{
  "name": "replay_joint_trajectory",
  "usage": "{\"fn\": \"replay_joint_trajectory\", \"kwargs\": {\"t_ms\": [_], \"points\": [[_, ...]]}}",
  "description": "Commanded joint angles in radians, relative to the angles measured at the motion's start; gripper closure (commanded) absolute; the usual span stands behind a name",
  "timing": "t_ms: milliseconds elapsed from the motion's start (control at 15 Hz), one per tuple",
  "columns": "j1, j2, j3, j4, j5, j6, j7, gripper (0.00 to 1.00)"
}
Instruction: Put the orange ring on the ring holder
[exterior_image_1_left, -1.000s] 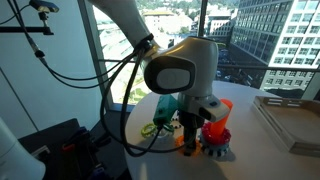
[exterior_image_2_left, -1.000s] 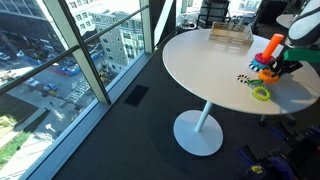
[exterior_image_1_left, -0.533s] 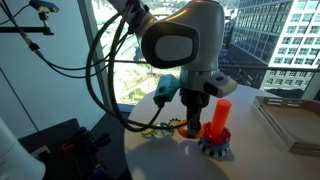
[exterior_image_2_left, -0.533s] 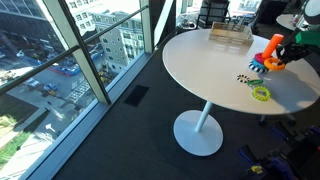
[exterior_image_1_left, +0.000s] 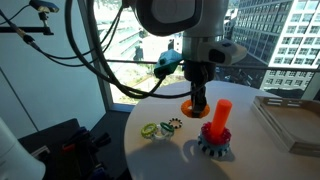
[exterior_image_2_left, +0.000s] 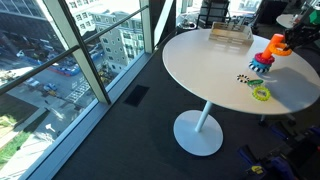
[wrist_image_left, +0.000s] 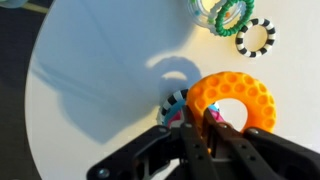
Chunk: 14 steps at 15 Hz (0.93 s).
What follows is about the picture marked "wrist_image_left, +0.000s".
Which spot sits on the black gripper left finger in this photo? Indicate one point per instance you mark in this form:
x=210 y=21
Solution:
x=160 y=153

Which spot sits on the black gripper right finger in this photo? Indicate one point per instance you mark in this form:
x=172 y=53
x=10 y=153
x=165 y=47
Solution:
x=266 y=156

